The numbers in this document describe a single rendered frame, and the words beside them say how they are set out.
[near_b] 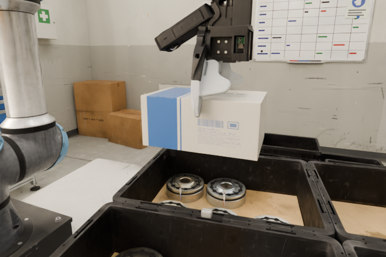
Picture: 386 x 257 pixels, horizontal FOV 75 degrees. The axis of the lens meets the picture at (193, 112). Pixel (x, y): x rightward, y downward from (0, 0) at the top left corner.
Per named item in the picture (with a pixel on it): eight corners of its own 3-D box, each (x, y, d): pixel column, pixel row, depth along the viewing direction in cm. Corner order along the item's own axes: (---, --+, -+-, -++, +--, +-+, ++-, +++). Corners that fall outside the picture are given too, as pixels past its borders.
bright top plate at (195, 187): (161, 191, 66) (161, 189, 66) (172, 173, 75) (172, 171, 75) (200, 195, 64) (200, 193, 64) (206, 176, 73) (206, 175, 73)
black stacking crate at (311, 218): (114, 252, 52) (109, 202, 49) (165, 182, 79) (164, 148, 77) (327, 298, 42) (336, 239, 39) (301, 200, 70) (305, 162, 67)
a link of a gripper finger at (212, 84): (223, 112, 35) (233, 55, 38) (183, 109, 37) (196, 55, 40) (227, 120, 38) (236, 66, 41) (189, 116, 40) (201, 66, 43)
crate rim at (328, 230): (108, 210, 49) (108, 199, 49) (164, 153, 77) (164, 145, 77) (336, 250, 39) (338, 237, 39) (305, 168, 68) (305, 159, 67)
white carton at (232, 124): (142, 145, 45) (140, 95, 43) (170, 127, 56) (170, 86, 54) (257, 160, 39) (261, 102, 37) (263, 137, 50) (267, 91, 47)
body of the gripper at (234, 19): (244, 65, 38) (250, -22, 36) (192, 64, 41) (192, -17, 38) (251, 63, 45) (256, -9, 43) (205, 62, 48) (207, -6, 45)
